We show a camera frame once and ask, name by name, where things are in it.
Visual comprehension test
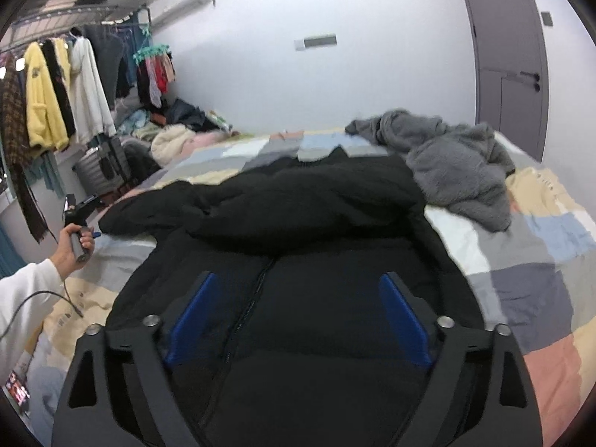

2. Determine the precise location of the pastel checked bedspread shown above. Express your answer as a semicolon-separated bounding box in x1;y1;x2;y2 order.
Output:
28;126;596;447

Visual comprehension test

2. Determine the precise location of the green hanger with small clothes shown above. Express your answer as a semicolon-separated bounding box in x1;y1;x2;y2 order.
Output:
133;44;177;109

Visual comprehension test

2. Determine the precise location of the grey door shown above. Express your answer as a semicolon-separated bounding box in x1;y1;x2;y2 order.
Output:
454;0;551;164

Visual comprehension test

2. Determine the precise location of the black fleece jacket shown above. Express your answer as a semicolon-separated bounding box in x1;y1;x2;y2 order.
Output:
99;146;487;447

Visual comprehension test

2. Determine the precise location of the teal hanging garment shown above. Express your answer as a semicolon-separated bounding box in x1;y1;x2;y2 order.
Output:
25;151;66;200

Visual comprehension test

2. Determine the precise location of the cream fluffy garment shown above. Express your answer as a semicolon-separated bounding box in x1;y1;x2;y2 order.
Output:
150;124;197;167

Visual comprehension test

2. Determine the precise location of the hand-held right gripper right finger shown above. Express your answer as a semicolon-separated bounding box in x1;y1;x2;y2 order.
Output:
378;271;545;447

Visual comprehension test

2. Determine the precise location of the metal clothes rack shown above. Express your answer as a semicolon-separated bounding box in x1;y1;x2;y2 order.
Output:
0;2;153;59

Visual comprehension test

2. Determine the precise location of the dark grey hanging garment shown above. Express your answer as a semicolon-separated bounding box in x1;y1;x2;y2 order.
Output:
84;25;127;103

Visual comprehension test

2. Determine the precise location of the pile of mixed clothes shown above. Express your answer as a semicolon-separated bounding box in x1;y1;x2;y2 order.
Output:
114;97;243;166

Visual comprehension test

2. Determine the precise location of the person's left hand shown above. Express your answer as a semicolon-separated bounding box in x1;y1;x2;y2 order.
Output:
54;224;96;275

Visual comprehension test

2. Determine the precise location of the silver suitcase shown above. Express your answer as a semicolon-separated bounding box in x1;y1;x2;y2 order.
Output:
73;142;130;196

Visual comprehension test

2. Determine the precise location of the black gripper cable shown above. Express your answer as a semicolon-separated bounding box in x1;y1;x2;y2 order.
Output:
0;276;85;338

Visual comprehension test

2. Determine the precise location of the smartphone with lit screen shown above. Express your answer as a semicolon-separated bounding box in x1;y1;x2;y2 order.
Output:
4;370;31;413

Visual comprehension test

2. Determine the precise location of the brown plaid shirt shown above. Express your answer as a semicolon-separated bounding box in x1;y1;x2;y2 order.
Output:
0;53;51;244

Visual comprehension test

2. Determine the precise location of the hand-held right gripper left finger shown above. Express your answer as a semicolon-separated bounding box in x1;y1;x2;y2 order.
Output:
51;271;222;447

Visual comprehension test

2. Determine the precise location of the white hoodie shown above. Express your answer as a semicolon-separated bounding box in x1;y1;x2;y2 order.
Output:
70;37;117;146

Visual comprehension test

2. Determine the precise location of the grey fleece garment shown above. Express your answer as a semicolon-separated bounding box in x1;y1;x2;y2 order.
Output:
345;108;517;232

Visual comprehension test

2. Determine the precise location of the yellow fleece hoodie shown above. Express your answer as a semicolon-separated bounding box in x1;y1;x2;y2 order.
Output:
23;41;70;152

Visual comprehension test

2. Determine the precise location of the black hanging garment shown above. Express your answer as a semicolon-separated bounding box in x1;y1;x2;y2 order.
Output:
41;38;77;139

